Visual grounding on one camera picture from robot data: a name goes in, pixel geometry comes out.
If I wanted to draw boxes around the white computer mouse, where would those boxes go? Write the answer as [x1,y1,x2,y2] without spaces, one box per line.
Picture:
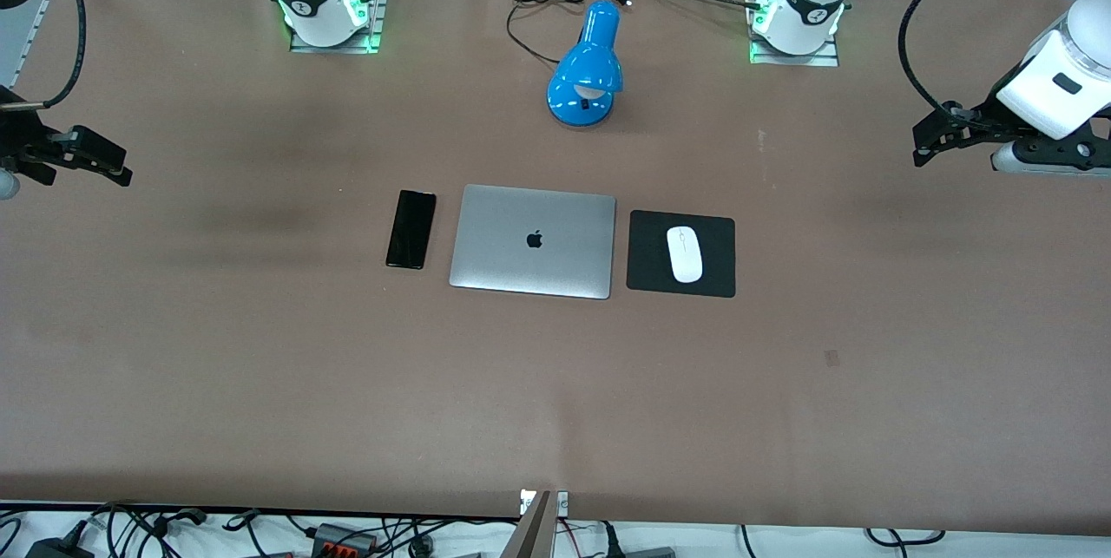
[665,226,705,285]

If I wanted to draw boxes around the black smartphone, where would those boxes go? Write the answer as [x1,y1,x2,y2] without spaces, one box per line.
[385,188,438,271]

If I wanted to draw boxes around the black mouse pad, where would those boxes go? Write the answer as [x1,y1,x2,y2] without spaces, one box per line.
[626,209,737,299]

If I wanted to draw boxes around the blue desk lamp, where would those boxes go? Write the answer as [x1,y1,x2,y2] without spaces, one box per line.
[546,0,624,128]

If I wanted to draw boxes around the black power adapter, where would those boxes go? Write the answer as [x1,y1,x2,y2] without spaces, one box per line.
[24,535,95,558]

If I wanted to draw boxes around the silver closed laptop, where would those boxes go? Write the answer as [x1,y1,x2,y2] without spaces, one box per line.
[449,184,617,300]

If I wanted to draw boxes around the black box orange connectors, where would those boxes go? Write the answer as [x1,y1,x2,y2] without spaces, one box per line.
[311,522,380,557]

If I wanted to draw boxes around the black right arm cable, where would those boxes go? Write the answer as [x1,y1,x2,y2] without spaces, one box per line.
[16,0,89,110]

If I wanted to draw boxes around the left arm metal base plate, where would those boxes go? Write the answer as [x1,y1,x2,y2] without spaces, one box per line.
[749,0,841,68]

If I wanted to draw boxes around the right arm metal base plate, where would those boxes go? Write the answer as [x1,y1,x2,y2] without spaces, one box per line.
[289,0,393,55]

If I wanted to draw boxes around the tangled black floor cables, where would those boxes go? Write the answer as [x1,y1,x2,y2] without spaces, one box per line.
[87,502,211,558]

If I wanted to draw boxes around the black looped floor cable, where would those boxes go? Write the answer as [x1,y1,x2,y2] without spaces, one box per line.
[864,527,947,548]

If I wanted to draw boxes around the white table edge bracket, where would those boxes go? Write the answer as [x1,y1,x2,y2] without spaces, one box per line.
[519,489,570,516]

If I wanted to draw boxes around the brown wooden post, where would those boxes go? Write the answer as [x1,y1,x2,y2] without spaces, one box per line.
[502,489,553,558]

